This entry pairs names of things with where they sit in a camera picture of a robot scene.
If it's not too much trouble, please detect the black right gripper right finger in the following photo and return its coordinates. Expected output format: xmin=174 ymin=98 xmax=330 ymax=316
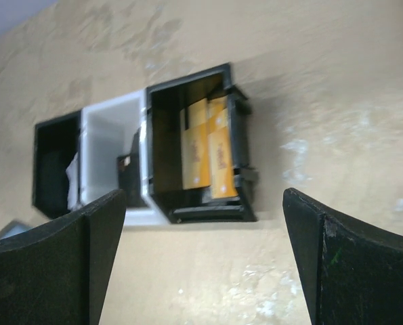
xmin=282 ymin=188 xmax=403 ymax=324

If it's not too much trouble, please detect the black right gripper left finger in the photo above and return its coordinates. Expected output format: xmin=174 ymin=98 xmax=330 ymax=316
xmin=0 ymin=190 xmax=126 ymax=324

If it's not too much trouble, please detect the grey card holder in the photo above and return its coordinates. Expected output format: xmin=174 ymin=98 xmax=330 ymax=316
xmin=0 ymin=219 xmax=32 ymax=240

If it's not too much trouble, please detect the silver cards stack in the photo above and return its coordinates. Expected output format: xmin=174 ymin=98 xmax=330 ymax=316
xmin=66 ymin=153 xmax=79 ymax=211

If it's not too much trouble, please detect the gold cards stack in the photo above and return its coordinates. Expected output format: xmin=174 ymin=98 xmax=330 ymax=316
xmin=179 ymin=96 xmax=238 ymax=200

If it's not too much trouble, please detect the black bin with gold cards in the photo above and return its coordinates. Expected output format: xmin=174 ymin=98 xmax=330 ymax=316
xmin=142 ymin=63 xmax=258 ymax=223

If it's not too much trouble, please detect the black bin left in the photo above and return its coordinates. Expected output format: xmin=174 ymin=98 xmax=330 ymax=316
xmin=32 ymin=110 xmax=81 ymax=219

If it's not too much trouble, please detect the white middle bin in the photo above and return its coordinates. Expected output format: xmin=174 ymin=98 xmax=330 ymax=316
xmin=78 ymin=89 xmax=170 ymax=226

